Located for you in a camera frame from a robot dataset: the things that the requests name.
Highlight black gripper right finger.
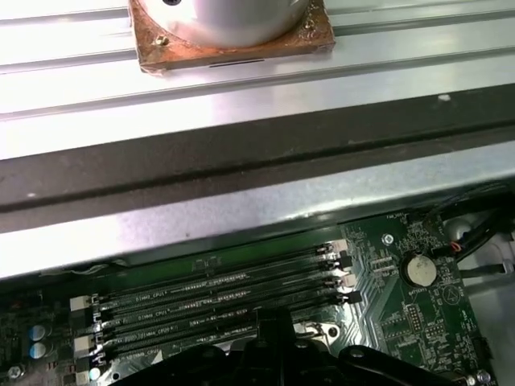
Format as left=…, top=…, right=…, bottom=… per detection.
left=277, top=307, right=470, bottom=386

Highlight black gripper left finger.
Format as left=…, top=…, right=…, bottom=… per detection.
left=160, top=308, right=278, bottom=386

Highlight black RAM slot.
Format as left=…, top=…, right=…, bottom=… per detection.
left=96, top=291, right=363, bottom=367
left=92, top=251, right=355, bottom=331
left=70, top=240, right=350, bottom=313
left=74, top=273, right=359, bottom=351

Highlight green motherboard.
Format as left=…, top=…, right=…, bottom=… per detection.
left=0, top=211, right=496, bottom=386

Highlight round coin battery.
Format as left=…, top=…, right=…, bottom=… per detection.
left=403, top=253, right=438, bottom=287

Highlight round silver capacitor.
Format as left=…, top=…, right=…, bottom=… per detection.
left=28, top=341, right=52, bottom=360
left=27, top=323, right=52, bottom=342

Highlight small coloured wire connector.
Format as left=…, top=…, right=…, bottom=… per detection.
left=432, top=240, right=464, bottom=258

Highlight thick black cable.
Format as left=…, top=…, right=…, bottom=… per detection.
left=438, top=216, right=515, bottom=258

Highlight thin black looped wire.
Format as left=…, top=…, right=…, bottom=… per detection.
left=420, top=184, right=515, bottom=226

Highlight brown square base plate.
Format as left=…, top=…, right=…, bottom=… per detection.
left=127, top=0, right=336, bottom=77

